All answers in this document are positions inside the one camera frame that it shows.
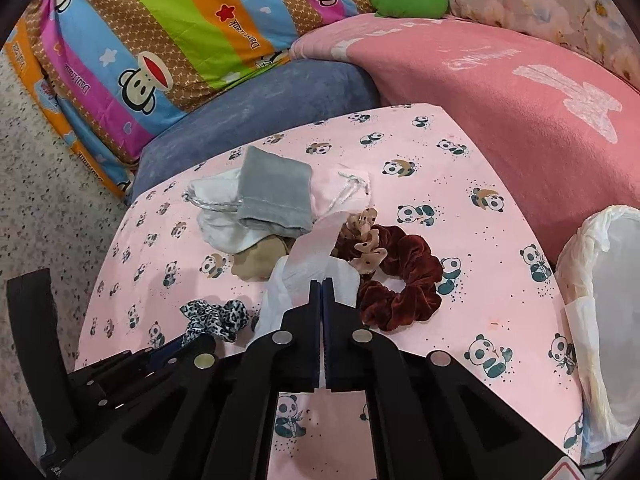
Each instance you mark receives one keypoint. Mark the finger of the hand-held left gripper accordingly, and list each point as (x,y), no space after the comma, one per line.
(160,355)
(107,390)

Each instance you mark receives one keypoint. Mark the beige polka dot scrunchie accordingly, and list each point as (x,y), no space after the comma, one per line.
(367,256)

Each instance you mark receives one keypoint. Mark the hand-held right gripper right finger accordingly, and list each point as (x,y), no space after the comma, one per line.
(327,330)

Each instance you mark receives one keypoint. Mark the pink blanket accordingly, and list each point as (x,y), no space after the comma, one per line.
(500,125)

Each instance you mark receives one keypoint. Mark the leopard print scrunchie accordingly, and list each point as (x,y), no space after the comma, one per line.
(220,317)

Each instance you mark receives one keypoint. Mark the grey velvet pouch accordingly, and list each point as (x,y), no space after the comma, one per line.
(272,185)

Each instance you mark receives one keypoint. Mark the blue cushion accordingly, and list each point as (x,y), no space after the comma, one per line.
(260,105)

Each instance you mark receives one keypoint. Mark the beige knotted stocking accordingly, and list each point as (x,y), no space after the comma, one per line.
(252,262)

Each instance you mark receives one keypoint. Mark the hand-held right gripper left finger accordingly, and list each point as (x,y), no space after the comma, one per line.
(314,330)

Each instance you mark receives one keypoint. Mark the maroon velvet scrunchie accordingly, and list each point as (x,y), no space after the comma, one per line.
(415,285)

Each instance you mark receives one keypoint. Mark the striped cartoon quilt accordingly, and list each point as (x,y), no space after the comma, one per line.
(150,25)

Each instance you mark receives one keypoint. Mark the pink panda print cloth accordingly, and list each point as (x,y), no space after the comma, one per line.
(425,200)

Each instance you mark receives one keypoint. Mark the bin with white bag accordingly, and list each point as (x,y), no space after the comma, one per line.
(610,310)

